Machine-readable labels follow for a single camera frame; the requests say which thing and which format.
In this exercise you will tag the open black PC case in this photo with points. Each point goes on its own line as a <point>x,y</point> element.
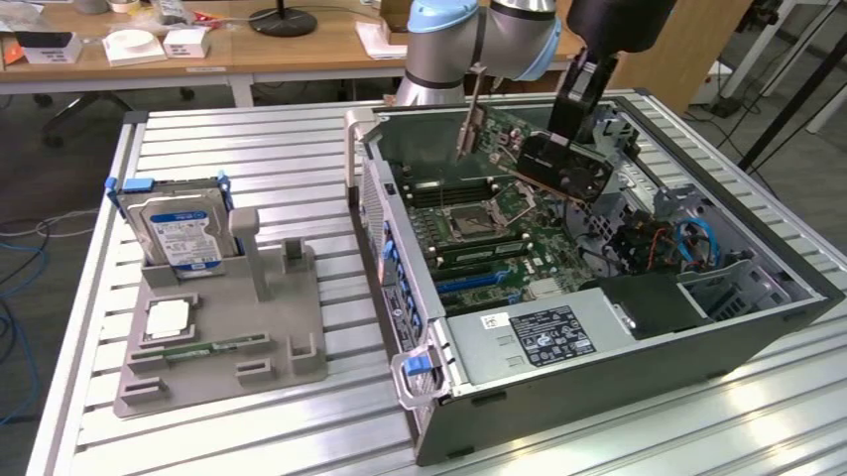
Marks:
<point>594,396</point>

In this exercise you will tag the hard disk with blue carrier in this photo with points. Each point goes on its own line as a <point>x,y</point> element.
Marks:
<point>178,238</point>

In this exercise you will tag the black RAM slot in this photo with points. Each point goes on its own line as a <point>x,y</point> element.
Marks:
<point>452,195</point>
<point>450,189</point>
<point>449,182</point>

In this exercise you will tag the wooden desk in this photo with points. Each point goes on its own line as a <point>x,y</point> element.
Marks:
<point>297,54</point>

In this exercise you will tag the white square tape holder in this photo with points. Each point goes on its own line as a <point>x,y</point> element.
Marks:
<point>134,49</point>

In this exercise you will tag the small red item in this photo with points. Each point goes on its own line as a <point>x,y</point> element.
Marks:
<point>208,20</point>

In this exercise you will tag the thin metal locking lever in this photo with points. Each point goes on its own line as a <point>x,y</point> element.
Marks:
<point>440,196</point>

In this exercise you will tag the white box with black lid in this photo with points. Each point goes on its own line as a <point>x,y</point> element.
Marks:
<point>49,54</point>

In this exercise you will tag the loose white papers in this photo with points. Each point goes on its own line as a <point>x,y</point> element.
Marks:
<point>20,20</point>

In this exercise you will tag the black power adapter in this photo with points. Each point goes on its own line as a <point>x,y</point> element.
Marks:
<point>728,108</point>

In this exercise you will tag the green motherboard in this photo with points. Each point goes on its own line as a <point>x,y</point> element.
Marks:
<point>549,248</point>

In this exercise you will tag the black round lamp base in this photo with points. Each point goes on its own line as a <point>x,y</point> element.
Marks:
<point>281,25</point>

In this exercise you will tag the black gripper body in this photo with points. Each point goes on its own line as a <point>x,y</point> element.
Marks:
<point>621,22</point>

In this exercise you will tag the grey parts rack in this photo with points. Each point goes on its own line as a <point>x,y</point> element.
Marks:
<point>224,307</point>

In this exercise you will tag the wooden cabinet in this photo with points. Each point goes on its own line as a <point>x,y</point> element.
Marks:
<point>695,59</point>

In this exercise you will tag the graphics card with metal bracket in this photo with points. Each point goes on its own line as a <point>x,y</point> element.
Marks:
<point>568,168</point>

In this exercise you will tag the grey metal disk bay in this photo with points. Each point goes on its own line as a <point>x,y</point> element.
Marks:
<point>747,292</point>

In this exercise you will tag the silver chipset heatsink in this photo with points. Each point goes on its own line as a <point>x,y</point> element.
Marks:
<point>545,288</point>

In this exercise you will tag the clear plastic bag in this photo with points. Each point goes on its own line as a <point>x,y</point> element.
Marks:
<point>172,12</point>

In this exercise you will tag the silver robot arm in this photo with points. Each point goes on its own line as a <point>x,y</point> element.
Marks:
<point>449,49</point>

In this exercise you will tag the metal socket cover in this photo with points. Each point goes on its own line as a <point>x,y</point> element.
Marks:
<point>496,203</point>

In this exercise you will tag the silver CPU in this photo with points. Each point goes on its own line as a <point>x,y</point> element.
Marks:
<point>166,320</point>

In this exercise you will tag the perforated metal disk bay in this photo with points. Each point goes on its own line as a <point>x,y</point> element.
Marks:
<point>598,218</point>

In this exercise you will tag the small white box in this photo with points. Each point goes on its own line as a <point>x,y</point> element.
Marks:
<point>185,47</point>

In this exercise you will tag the orange box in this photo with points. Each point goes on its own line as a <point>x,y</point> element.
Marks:
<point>9,52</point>

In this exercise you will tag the grey power supply unit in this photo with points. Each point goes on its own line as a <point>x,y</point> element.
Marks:
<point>529,337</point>

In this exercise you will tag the grey cup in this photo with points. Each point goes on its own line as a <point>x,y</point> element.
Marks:
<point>89,6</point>

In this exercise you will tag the black slanted pole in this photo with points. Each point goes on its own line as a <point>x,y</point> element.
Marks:
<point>795,99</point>

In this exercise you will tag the green RAM stick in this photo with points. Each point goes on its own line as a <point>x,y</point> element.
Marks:
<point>198,348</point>
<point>478,255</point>

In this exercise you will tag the white desk frame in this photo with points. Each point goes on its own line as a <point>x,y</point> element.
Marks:
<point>759,47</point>

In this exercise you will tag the white paper stack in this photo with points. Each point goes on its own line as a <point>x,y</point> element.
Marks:
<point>384,47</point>

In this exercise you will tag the brown cardboard box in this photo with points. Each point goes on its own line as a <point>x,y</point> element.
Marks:
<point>394,15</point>

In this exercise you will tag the black office chair base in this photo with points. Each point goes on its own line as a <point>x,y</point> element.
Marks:
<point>65,119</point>

